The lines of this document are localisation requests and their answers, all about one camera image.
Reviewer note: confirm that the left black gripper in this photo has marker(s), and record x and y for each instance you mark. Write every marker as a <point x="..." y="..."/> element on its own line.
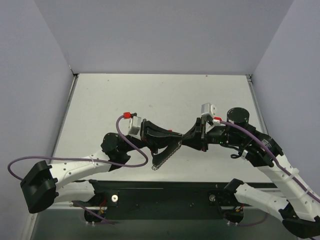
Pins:
<point x="144" y="133"/>

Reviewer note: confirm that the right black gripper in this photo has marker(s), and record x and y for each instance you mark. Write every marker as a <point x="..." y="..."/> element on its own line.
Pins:
<point x="200" y="135"/>

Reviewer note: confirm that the red handled metal keyring holder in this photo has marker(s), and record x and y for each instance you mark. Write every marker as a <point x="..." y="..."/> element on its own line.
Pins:
<point x="158" y="159"/>

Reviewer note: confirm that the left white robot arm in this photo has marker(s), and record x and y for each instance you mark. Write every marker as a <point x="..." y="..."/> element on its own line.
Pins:
<point x="46" y="184"/>

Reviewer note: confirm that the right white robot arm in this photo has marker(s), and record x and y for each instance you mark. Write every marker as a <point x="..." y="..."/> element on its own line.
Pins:
<point x="298" y="209"/>

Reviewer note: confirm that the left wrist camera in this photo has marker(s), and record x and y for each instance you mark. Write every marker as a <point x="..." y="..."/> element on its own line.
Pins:
<point x="134" y="126"/>

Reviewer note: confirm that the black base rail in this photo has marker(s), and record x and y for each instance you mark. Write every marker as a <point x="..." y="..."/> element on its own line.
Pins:
<point x="159" y="200"/>

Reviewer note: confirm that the aluminium frame rail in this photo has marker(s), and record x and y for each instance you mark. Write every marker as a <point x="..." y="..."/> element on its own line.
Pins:
<point x="260" y="112"/>

